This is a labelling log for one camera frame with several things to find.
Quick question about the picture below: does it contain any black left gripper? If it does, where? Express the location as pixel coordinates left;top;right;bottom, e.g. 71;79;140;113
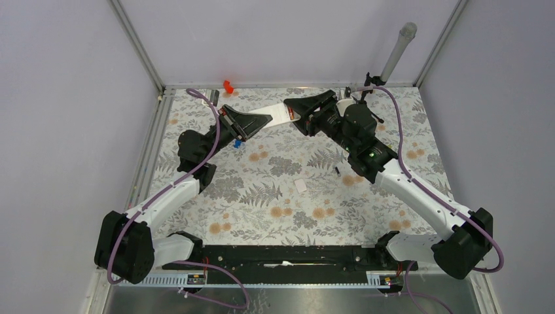
202;105;273;162

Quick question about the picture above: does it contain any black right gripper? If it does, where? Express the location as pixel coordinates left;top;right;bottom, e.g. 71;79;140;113
284;90;356;154

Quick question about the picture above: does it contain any white battery cover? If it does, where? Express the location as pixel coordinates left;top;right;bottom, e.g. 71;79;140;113
294;179;308;193

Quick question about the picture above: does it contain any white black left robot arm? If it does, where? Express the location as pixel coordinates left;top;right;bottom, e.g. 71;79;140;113
94;104;289;284

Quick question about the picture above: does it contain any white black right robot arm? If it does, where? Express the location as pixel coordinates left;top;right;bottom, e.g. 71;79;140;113
283;90;504;279

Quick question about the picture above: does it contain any small red plastic block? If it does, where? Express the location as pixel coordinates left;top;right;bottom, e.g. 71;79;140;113
223;80;234;94

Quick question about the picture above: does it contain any floral patterned table mat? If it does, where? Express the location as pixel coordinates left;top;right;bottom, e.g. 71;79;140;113
149;88;452;245

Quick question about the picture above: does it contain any black mini tripod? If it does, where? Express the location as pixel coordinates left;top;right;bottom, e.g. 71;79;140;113
344;72;387;105

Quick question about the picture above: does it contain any grey metal pole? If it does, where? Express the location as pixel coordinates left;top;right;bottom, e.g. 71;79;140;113
379;22;418;83

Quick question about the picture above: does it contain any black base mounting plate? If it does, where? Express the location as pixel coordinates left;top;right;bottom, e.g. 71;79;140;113
163;245;410;281

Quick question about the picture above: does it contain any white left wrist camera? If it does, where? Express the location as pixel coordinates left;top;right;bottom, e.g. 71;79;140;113
209;90;220;107

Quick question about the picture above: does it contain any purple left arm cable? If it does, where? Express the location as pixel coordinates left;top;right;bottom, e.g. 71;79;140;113
106;88;251;310

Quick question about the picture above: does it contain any white slotted cable duct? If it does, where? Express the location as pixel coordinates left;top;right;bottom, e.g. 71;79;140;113
119;271;403;290

